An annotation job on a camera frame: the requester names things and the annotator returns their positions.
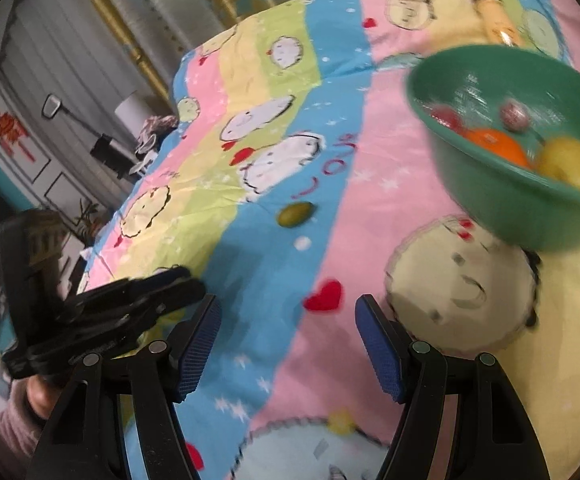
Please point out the black device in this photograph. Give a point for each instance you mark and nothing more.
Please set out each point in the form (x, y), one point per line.
(112, 155)

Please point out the plastic-wrapped red fruit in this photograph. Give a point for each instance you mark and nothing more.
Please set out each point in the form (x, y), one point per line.
(515, 112)
(445, 117)

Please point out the grey fluffy item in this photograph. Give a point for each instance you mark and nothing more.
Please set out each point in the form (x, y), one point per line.
(154, 130)

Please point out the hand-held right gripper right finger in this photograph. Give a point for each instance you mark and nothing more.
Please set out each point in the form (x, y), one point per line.
(380, 350)

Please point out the printed striped blanket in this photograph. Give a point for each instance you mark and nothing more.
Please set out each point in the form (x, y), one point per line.
(320, 125)

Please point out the small green fruit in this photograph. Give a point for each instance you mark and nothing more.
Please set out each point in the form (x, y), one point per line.
(296, 215)

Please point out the potted plant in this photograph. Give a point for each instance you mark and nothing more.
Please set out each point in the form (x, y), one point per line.
(87, 217)

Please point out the small yellow fruit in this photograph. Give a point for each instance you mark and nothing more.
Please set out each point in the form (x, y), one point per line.
(341, 421)

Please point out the small black-framed mirror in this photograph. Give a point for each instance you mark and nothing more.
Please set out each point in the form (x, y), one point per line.
(52, 106)

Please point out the green plastic bowl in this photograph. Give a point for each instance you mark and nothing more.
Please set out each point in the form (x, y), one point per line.
(480, 210)

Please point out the orange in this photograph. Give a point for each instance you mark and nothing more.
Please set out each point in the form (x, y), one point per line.
(495, 146)

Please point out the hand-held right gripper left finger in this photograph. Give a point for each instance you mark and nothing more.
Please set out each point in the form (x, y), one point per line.
(199, 350)

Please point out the red wall decoration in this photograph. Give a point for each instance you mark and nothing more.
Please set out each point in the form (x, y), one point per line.
(12, 132)

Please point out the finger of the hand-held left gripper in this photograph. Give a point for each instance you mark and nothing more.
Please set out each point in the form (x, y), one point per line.
(129, 320)
(124, 292)

